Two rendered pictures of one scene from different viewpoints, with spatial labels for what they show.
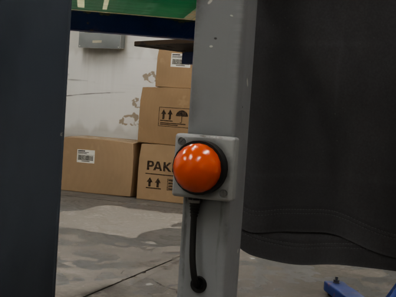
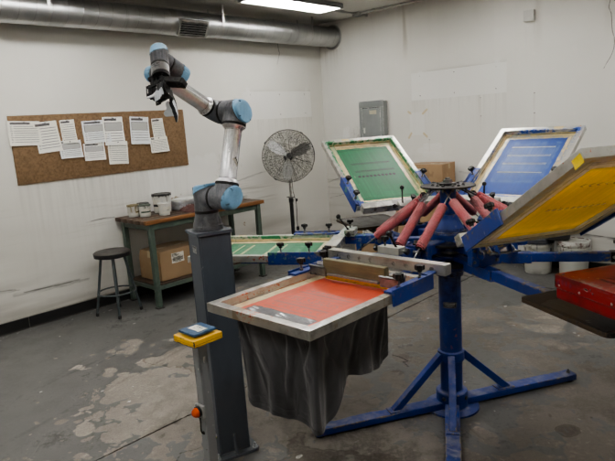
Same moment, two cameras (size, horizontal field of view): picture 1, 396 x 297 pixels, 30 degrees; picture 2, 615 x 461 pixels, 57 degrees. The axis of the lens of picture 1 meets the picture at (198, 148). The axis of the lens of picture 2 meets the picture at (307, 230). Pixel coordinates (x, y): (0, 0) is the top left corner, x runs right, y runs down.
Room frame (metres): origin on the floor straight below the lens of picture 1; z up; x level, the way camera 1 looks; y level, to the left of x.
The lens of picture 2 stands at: (-1.07, -1.20, 1.69)
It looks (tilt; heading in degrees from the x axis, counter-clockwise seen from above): 11 degrees down; 23
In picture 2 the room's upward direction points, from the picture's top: 4 degrees counter-clockwise
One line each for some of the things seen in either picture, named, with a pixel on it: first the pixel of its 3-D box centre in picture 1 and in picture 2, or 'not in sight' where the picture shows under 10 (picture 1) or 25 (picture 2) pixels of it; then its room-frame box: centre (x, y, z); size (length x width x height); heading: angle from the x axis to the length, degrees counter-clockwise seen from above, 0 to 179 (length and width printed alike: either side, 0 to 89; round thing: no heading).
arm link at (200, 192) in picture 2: not in sight; (206, 196); (1.31, 0.35, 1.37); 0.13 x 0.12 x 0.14; 77
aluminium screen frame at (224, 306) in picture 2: not in sight; (323, 294); (1.09, -0.33, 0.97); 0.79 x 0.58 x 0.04; 159
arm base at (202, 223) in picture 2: not in sight; (207, 219); (1.31, 0.36, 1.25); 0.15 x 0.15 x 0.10
